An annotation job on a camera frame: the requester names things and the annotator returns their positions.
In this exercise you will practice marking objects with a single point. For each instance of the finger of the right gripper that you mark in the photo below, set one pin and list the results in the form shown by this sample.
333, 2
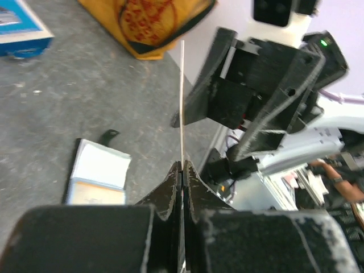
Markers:
267, 130
197, 101

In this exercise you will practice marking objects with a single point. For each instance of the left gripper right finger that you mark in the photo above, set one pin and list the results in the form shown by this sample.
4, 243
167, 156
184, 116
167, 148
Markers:
219, 238

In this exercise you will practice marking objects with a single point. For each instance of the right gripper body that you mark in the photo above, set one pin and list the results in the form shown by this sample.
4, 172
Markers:
252, 71

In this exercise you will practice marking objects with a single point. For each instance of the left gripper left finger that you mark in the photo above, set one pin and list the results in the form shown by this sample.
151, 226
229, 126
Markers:
144, 237

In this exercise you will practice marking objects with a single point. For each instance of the gold VIP card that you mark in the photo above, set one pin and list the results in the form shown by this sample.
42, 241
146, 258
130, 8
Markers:
182, 146
89, 194

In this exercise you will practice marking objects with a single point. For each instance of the black card holder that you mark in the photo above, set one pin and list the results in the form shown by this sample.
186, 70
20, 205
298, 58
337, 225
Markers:
98, 164

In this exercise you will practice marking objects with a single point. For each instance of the person forearm with watch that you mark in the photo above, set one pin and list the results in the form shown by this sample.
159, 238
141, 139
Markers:
350, 191

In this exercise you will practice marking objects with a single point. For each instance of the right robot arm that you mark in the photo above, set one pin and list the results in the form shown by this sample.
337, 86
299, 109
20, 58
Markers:
325, 124

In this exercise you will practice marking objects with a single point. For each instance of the yellow canvas tote bag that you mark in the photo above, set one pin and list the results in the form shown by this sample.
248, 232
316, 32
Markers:
148, 28

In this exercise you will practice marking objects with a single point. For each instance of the blue white box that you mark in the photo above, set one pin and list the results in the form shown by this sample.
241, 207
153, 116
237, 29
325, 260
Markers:
23, 34

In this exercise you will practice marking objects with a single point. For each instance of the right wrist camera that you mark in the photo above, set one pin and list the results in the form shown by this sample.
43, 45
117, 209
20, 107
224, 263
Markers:
284, 22

